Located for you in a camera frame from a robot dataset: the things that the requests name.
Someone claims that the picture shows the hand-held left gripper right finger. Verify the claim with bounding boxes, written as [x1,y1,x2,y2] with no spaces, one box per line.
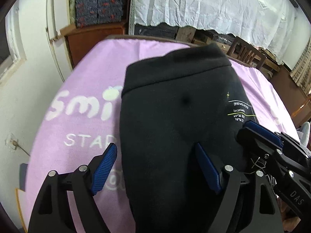
[194,143,284,233]

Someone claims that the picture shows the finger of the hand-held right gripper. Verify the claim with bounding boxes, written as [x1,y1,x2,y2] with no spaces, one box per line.
[243,120,284,150]
[236,128,278,160]

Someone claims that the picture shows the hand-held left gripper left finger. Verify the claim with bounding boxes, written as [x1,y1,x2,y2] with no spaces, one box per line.
[29,143,117,233]

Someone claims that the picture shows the black jacket with yellow zipper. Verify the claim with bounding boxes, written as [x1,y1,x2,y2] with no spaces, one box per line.
[119,43,262,233]

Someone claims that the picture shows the checkered curtain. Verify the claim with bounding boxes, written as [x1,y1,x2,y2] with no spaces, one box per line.
[291,46,311,91]

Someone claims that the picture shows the purple printed blanket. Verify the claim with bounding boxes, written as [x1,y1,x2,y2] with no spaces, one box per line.
[24,39,300,233]

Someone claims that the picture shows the grey flat item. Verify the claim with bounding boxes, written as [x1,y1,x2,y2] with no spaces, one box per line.
[19,163,29,190]

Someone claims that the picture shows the wooden chair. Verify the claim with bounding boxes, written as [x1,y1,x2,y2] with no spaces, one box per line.
[227,36,267,71]

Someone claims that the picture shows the white board with orange edge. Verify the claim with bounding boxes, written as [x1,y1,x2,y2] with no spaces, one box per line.
[15,188,28,233]

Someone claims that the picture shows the wooden cabinet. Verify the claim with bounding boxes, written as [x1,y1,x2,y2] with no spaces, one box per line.
[64,22,127,70]

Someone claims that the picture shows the white lace curtain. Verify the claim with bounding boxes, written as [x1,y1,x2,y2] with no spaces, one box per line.
[129,0,298,65]

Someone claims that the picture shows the dark flat boxes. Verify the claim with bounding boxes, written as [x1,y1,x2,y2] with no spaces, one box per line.
[134,23,179,41]

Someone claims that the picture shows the window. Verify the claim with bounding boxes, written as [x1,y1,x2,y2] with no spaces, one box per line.
[0,12,27,85]

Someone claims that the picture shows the stack of patterned storage boxes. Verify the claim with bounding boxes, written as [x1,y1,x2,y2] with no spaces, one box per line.
[75,0,128,28]

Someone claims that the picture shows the floral fabric roll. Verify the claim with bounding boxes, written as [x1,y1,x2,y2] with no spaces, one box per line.
[69,0,77,26]

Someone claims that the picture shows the wall socket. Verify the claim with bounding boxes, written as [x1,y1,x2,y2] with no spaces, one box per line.
[6,133,20,150]

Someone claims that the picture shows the wooden post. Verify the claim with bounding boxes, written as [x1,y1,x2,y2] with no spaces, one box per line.
[176,25,196,44]

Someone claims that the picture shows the white wall pipe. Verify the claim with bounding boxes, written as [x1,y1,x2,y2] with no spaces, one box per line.
[46,0,66,83]

